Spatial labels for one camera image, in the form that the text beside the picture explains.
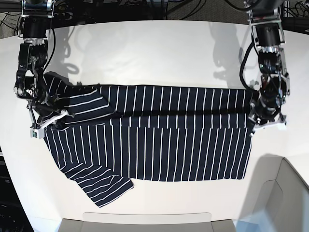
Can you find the grey bin right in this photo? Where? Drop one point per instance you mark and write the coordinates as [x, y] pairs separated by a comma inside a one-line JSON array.
[[277, 199]]

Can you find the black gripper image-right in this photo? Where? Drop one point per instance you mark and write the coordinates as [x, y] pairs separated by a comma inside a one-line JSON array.
[[264, 109]]

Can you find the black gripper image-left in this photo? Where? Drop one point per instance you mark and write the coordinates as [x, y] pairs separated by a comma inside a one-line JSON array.
[[43, 110]]

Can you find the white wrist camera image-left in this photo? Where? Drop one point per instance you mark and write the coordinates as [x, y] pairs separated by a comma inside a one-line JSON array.
[[37, 130]]

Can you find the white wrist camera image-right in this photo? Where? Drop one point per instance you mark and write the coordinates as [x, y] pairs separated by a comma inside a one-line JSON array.
[[279, 124]]

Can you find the navy white striped T-shirt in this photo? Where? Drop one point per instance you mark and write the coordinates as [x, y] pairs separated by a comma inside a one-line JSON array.
[[115, 134]]

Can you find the grey tray bottom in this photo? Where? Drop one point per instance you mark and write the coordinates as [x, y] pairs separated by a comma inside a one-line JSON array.
[[103, 222]]

